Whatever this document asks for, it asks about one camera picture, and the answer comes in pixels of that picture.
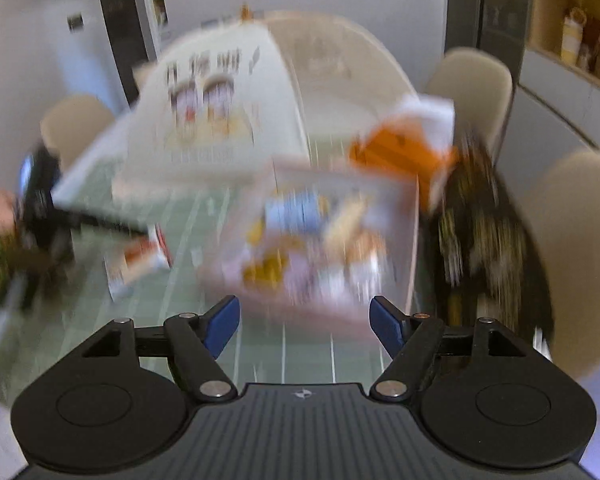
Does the beige chair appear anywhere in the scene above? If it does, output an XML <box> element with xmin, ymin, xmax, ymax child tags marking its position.
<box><xmin>522</xmin><ymin>147</ymin><xmax>600</xmax><ymax>383</ymax></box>
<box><xmin>424</xmin><ymin>47</ymin><xmax>514</xmax><ymax>161</ymax></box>
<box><xmin>40</xmin><ymin>94</ymin><xmax>117</xmax><ymax>173</ymax></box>

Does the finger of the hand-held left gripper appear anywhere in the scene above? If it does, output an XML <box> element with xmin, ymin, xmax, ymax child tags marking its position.
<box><xmin>55</xmin><ymin>209</ymin><xmax>151</xmax><ymax>241</ymax></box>

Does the orange tissue pack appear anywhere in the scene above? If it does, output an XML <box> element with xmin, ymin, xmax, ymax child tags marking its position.
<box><xmin>347</xmin><ymin>94</ymin><xmax>460</xmax><ymax>211</ymax></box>

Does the yellow and white jar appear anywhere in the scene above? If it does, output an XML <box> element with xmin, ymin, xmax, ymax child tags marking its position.
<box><xmin>562</xmin><ymin>15</ymin><xmax>586</xmax><ymax>63</ymax></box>

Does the green grid tablecloth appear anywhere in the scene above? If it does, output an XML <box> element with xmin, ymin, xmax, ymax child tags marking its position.
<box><xmin>0</xmin><ymin>180</ymin><xmax>433</xmax><ymax>406</ymax></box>

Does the mesh food cover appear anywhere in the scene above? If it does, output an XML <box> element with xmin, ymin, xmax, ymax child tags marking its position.
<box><xmin>260</xmin><ymin>10</ymin><xmax>421</xmax><ymax>161</ymax></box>

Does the white cardboard box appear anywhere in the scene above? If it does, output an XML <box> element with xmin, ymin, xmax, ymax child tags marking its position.
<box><xmin>199</xmin><ymin>155</ymin><xmax>422</xmax><ymax>333</ymax></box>

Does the red and white snack packet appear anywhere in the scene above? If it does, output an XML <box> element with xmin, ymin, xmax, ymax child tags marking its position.
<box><xmin>104</xmin><ymin>224</ymin><xmax>175</xmax><ymax>302</ymax></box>

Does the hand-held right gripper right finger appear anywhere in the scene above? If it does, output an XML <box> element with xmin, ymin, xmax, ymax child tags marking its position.
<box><xmin>370</xmin><ymin>296</ymin><xmax>526</xmax><ymax>403</ymax></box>

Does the grey wall cabinet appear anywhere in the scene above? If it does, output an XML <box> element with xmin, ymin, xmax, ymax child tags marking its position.
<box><xmin>500</xmin><ymin>45</ymin><xmax>600</xmax><ymax>196</ymax></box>

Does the dark patterned bag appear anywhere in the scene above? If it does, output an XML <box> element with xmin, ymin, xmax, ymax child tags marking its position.
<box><xmin>424</xmin><ymin>132</ymin><xmax>553</xmax><ymax>356</ymax></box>

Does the cartoon printed cloth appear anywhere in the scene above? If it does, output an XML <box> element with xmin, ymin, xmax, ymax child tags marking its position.
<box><xmin>111</xmin><ymin>20</ymin><xmax>310</xmax><ymax>196</ymax></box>

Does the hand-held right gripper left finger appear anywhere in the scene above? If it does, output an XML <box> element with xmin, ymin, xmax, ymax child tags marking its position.
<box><xmin>82</xmin><ymin>295</ymin><xmax>241</xmax><ymax>403</ymax></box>

